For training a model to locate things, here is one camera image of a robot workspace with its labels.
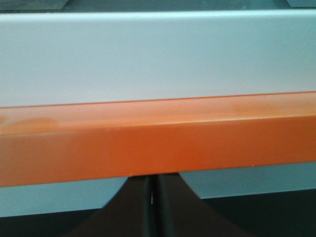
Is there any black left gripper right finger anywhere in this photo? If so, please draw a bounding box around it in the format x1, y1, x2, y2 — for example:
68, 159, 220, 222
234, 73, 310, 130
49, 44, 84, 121
154, 173, 244, 237

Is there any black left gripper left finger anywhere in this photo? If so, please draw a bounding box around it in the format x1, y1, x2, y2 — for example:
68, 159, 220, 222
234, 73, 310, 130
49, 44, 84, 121
74, 176, 153, 237

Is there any orange sash handle bar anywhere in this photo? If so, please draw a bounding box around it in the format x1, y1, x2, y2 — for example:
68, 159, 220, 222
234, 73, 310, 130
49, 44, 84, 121
0, 92, 316, 187

